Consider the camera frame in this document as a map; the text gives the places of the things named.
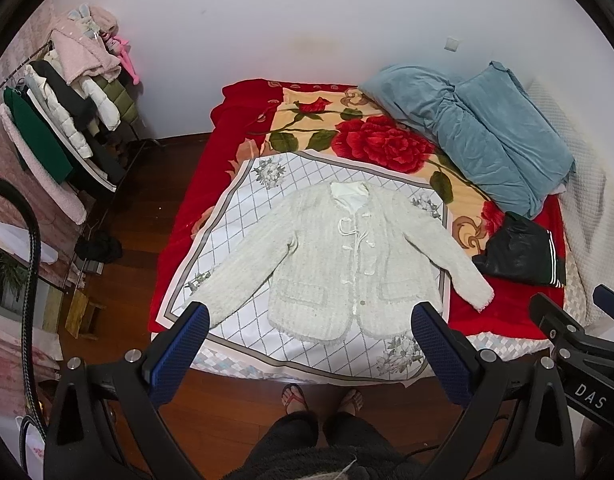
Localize white fuzzy knit jacket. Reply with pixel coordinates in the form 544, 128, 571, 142
190, 182, 495, 344

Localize clothes rack with garments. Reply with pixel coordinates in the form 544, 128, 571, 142
0, 2, 142, 226

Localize black garment with stripes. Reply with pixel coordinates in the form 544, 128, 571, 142
472, 212, 566, 287

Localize small wooden stool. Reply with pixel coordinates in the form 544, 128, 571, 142
65, 289, 106, 340

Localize white grid pattern cloth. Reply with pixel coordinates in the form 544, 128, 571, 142
157, 152, 451, 386

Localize person's legs in black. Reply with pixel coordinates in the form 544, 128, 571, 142
226, 384, 424, 480

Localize white plastic bag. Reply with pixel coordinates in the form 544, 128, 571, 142
0, 222, 31, 263

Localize blue velvet quilt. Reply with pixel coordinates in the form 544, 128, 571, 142
360, 62, 575, 219

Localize red floral blanket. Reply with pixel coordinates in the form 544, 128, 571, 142
147, 79, 565, 339

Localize pink hanger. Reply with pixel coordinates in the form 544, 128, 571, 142
104, 34, 140, 86

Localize black cable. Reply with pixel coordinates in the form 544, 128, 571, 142
0, 174, 49, 476

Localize wall socket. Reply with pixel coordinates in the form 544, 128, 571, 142
444, 37, 460, 52

